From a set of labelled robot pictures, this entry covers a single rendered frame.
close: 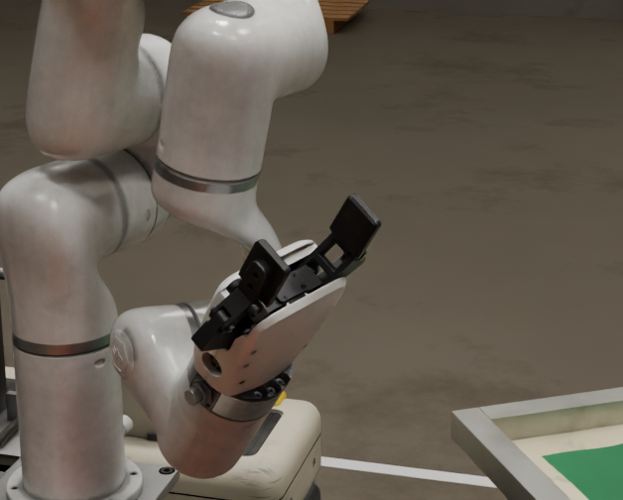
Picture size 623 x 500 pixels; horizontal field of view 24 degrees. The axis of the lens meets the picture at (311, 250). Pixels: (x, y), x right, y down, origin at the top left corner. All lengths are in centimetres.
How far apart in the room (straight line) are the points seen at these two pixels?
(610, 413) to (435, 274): 339
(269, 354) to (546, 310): 397
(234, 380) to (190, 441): 11
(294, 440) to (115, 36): 94
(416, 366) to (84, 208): 331
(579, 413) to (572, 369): 262
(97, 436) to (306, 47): 41
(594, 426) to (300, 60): 93
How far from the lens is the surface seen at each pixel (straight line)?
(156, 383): 118
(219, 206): 112
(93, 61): 117
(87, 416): 130
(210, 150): 110
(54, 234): 123
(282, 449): 195
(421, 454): 396
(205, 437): 114
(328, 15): 1005
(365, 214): 102
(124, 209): 127
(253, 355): 104
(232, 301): 99
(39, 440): 132
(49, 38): 118
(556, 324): 487
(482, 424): 184
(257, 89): 110
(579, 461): 185
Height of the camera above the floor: 178
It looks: 19 degrees down
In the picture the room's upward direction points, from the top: straight up
